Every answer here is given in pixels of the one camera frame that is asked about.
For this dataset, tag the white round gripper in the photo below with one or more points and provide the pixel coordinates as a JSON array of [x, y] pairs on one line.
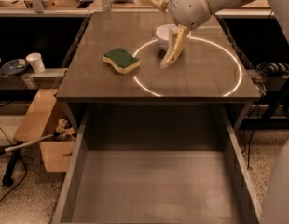
[[187, 6]]

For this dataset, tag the green and yellow sponge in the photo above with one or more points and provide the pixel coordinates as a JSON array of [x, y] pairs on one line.
[[121, 60]]

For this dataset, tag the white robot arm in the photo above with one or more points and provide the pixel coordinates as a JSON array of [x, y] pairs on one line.
[[276, 205]]

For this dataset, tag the grey open top drawer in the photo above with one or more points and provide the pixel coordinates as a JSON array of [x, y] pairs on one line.
[[151, 164]]

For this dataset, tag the white ceramic bowl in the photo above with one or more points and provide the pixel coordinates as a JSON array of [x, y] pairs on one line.
[[163, 36]]

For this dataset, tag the grey cabinet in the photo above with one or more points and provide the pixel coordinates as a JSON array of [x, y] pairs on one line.
[[208, 71]]

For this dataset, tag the white paper cup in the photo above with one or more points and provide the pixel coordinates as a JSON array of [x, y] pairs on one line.
[[35, 60]]

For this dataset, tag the crumpled paper in box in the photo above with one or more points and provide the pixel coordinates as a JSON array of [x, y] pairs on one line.
[[64, 130]]

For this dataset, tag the silver metal rod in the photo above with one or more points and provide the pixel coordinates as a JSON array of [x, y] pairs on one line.
[[4, 151]]

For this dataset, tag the blue plate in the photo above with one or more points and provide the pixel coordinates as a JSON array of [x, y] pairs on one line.
[[15, 67]]

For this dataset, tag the wooden box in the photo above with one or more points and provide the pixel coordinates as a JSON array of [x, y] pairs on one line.
[[43, 116]]

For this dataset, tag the black stand leg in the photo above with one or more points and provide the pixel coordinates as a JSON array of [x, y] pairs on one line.
[[7, 179]]

